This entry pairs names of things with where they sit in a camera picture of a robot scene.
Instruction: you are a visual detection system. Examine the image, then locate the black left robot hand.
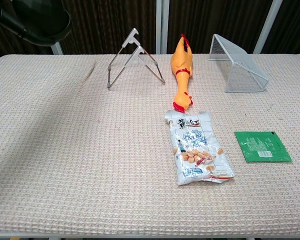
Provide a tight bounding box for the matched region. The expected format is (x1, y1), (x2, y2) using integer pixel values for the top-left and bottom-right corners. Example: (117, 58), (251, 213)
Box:
(0, 2), (30, 36)

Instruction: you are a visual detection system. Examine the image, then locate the black dice cup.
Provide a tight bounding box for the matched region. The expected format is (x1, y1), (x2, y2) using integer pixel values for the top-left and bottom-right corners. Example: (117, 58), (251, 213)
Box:
(4, 0), (72, 47)

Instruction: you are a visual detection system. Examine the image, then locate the dark brown curtain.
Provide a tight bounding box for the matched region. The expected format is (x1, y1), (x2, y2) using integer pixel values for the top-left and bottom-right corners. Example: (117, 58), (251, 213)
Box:
(0, 0), (300, 65)

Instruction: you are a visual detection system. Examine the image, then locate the yellow rubber chicken toy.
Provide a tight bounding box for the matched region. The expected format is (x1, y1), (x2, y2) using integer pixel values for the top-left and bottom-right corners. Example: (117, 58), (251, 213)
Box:
(170, 33), (194, 113)

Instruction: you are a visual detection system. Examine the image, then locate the beige waffle tablecloth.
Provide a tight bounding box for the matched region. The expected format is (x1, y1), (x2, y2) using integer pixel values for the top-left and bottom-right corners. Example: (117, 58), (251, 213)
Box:
(0, 53), (300, 237)

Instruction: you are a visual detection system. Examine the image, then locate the white peanut snack bag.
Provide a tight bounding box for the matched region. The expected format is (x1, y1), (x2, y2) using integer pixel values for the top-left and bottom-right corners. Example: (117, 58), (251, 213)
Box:
(163, 109), (235, 187)

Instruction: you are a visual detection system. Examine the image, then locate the green flat sachet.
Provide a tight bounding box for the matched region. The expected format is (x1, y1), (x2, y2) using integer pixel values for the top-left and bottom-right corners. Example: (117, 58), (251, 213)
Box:
(233, 130), (293, 164)

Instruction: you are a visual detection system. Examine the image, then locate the white metal frame post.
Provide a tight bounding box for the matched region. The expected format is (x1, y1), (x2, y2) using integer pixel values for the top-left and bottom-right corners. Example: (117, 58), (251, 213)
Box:
(155, 0), (171, 55)
(50, 41), (64, 56)
(252, 0), (284, 55)

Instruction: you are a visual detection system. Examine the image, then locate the folding metal wire stand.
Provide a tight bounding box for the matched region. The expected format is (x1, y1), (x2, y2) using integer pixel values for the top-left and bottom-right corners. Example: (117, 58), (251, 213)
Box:
(106, 27), (166, 90)

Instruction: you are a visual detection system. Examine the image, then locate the white wire mesh basket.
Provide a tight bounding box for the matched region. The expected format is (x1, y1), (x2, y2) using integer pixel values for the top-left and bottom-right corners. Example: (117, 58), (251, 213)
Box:
(208, 33), (270, 94)

